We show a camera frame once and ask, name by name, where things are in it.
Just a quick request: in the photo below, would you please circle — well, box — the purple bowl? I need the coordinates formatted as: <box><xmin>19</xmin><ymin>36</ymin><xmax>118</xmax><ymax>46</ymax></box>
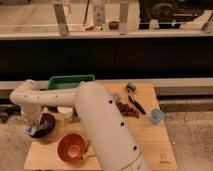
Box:
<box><xmin>28</xmin><ymin>113</ymin><xmax>56</xmax><ymax>139</ymax></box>

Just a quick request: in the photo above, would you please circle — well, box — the light blue towel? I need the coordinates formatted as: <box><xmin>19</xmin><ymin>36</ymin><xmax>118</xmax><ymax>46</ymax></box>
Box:
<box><xmin>24</xmin><ymin>124</ymin><xmax>48</xmax><ymax>136</ymax></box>

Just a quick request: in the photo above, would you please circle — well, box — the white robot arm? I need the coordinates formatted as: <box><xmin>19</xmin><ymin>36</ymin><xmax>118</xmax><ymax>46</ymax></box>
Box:
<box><xmin>10</xmin><ymin>80</ymin><xmax>151</xmax><ymax>171</ymax></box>

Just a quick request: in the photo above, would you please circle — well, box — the dark red background bowl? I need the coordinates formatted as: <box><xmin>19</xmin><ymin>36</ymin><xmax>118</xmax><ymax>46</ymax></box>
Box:
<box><xmin>109</xmin><ymin>21</ymin><xmax>119</xmax><ymax>30</ymax></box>

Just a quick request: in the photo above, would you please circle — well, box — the orange bowl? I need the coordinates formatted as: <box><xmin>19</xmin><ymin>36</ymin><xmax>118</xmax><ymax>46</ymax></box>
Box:
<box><xmin>57</xmin><ymin>133</ymin><xmax>86</xmax><ymax>162</ymax></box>

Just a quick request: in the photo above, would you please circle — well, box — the small metal clip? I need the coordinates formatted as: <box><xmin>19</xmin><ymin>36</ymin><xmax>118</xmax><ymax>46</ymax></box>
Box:
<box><xmin>125</xmin><ymin>83</ymin><xmax>136</xmax><ymax>93</ymax></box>

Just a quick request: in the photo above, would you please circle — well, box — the green plastic bin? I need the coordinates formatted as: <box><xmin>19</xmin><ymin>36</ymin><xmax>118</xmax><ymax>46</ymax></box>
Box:
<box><xmin>48</xmin><ymin>75</ymin><xmax>95</xmax><ymax>90</ymax></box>

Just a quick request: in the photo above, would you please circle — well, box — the wooden board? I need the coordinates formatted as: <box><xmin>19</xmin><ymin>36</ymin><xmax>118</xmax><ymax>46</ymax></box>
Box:
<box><xmin>24</xmin><ymin>83</ymin><xmax>177</xmax><ymax>171</ymax></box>

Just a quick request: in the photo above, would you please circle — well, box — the white paper cup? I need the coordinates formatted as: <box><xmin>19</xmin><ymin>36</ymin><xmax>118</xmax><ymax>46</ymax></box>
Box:
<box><xmin>57</xmin><ymin>107</ymin><xmax>73</xmax><ymax>119</ymax></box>

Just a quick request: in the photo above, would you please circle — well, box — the small blue cup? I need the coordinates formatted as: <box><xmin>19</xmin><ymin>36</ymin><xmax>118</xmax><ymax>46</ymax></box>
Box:
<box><xmin>151</xmin><ymin>109</ymin><xmax>165</xmax><ymax>124</ymax></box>

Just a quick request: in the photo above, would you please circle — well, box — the brown chain pile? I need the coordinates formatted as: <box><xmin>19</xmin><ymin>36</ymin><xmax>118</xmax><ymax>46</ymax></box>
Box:
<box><xmin>116</xmin><ymin>101</ymin><xmax>140</xmax><ymax>119</ymax></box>

